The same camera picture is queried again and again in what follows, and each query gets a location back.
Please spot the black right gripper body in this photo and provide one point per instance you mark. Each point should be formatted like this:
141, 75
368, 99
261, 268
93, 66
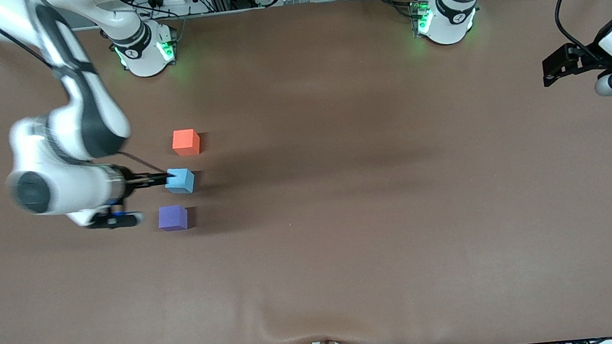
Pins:
134, 182

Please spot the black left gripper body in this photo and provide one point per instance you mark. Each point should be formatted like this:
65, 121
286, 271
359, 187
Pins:
588, 57

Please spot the light blue foam block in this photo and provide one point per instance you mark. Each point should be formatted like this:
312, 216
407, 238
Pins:
181, 181

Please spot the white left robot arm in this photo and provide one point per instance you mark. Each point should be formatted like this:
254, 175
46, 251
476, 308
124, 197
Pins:
456, 11

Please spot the purple foam block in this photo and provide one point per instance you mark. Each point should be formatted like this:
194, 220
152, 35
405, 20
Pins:
172, 217

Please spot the orange foam block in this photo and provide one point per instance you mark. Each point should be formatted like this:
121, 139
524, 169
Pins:
186, 142

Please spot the brown table cover mat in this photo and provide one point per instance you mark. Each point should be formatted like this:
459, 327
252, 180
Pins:
314, 261

